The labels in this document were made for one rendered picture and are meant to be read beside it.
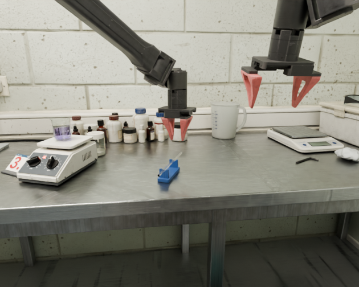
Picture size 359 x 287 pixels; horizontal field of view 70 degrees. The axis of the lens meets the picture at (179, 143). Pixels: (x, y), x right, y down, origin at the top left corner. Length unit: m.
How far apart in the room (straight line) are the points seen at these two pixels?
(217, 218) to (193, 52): 0.79
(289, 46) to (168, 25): 0.79
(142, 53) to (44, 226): 0.48
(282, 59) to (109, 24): 0.35
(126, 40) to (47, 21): 0.72
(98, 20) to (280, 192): 0.57
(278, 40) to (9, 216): 0.67
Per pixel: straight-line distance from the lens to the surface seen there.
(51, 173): 0.76
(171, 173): 0.74
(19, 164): 0.92
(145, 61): 0.67
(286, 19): 0.54
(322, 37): 1.51
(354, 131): 1.23
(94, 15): 0.58
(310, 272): 1.56
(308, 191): 0.75
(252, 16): 1.34
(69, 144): 0.80
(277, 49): 0.54
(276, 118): 1.37
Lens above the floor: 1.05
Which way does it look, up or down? 16 degrees down
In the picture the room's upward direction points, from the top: straight up
